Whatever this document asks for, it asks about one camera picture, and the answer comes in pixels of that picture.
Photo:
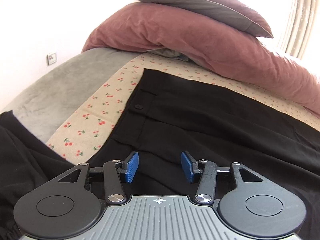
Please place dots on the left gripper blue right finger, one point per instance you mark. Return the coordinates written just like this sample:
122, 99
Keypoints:
190, 167

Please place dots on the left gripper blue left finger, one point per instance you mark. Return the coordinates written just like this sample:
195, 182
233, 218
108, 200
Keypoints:
129, 167

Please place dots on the black pants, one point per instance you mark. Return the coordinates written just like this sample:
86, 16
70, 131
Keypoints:
166, 115

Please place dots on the cherry print bed sheet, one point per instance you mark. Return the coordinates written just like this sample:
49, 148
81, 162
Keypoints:
85, 131

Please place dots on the black garment at left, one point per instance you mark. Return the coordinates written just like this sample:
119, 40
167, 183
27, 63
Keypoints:
26, 163

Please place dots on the grey plush blanket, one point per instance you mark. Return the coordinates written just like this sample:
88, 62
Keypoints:
48, 102

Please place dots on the grey cloth under duvet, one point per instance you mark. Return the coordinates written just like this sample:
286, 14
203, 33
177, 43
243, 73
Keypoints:
165, 52

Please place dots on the dusty pink duvet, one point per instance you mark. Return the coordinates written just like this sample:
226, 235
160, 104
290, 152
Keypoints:
216, 46

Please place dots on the beige star curtain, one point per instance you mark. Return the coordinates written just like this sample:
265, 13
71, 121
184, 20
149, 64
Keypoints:
299, 28

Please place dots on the white wall socket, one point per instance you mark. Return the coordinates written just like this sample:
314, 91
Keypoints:
51, 59

